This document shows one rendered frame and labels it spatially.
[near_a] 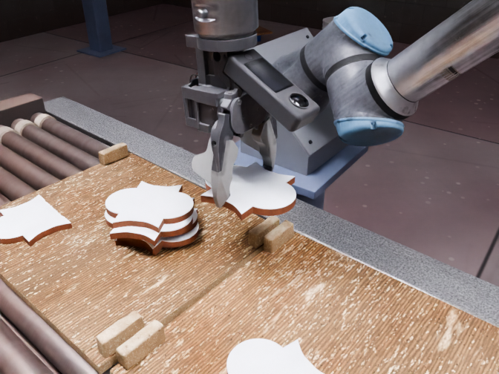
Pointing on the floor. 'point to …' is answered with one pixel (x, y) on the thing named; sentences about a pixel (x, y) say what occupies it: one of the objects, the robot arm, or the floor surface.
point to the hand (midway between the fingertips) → (249, 186)
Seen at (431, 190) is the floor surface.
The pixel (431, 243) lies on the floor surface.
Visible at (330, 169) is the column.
